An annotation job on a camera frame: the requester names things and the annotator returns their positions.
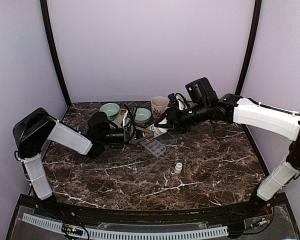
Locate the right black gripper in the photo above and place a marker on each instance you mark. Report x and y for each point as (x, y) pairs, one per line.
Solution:
(175, 120)

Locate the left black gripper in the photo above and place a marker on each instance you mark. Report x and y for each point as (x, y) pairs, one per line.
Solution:
(137, 141)

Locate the large orange label pill bottle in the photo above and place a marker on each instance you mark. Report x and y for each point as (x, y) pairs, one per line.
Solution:
(157, 131)

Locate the clear plastic pill organizer box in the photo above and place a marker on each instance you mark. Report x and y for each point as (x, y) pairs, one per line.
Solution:
(158, 147)

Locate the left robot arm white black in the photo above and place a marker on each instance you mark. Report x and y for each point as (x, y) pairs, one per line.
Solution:
(37, 128)

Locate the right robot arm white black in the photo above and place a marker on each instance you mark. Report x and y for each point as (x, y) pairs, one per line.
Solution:
(232, 108)

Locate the cream mug with coral pattern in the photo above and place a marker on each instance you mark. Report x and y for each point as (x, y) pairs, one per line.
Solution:
(158, 106)

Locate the right teal ceramic bowl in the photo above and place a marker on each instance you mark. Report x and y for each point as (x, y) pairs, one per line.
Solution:
(142, 116)

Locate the teal ceramic bowl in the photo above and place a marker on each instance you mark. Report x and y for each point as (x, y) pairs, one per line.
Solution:
(111, 110)
(142, 116)

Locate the square floral ceramic plate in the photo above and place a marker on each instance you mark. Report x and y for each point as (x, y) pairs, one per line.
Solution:
(119, 117)

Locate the left teal ceramic bowl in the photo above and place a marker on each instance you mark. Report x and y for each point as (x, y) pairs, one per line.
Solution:
(111, 110)

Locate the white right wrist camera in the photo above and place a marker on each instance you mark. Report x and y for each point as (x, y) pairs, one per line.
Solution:
(177, 100)

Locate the black front rail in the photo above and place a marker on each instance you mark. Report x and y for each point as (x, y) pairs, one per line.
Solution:
(228, 214)

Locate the white slotted cable duct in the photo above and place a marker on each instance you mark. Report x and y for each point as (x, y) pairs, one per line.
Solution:
(115, 231)

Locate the right black frame post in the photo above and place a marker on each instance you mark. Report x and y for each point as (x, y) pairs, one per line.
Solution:
(250, 46)

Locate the black frame post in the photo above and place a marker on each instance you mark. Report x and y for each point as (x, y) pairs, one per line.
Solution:
(250, 46)
(53, 51)

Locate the left black frame post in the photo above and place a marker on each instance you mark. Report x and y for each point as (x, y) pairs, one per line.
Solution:
(53, 51)

